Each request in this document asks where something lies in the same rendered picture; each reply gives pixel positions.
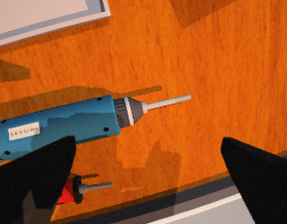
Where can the blue cordless screwdriver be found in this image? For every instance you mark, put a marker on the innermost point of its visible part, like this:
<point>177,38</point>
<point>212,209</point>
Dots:
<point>86,120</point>

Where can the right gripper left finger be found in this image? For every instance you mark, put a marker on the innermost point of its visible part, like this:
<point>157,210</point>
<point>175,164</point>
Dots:
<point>31,185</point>

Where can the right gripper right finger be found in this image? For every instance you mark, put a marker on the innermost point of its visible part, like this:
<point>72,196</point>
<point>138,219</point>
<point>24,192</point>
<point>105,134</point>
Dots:
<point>261,179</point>

